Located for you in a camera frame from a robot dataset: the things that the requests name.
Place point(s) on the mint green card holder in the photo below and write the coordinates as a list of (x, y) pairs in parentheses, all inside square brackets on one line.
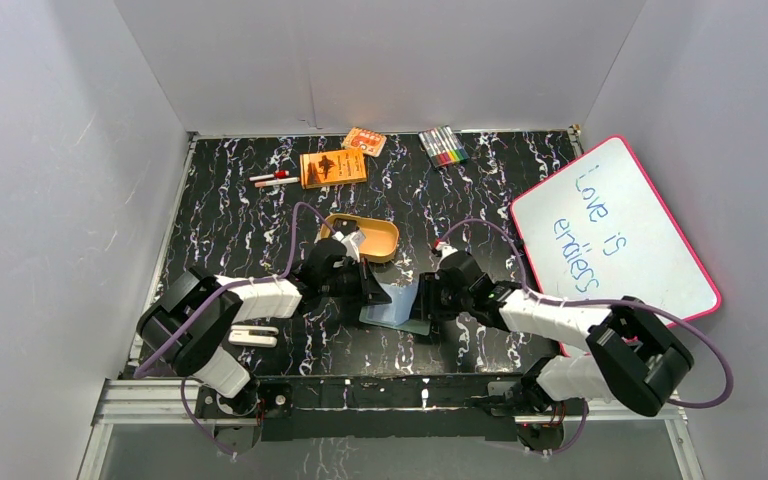
[(399, 313)]

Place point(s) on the orange oval tray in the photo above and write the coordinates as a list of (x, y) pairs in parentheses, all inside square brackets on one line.
[(381, 237)]

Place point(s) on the red capped marker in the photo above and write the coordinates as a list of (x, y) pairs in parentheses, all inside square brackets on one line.
[(280, 174)]

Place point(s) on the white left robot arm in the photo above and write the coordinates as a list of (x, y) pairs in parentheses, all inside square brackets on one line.
[(187, 326)]

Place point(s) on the small orange card box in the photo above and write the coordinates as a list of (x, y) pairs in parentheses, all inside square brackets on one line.
[(369, 142)]

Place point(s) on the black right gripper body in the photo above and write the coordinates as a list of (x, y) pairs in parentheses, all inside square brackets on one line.
[(448, 302)]

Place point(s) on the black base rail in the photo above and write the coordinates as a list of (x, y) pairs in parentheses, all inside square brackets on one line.
[(390, 404)]

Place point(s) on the white marker pen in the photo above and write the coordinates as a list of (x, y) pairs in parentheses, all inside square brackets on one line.
[(277, 182)]

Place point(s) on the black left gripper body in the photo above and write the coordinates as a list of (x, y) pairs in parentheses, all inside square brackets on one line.
[(365, 283)]

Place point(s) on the pink framed whiteboard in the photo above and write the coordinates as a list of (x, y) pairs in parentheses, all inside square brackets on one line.
[(598, 228)]

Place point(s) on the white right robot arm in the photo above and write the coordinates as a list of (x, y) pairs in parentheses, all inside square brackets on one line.
[(628, 354)]

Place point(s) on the coloured marker pack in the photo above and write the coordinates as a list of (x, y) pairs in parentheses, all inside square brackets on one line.
[(443, 147)]

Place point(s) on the orange book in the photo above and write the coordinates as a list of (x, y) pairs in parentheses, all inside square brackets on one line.
[(332, 168)]

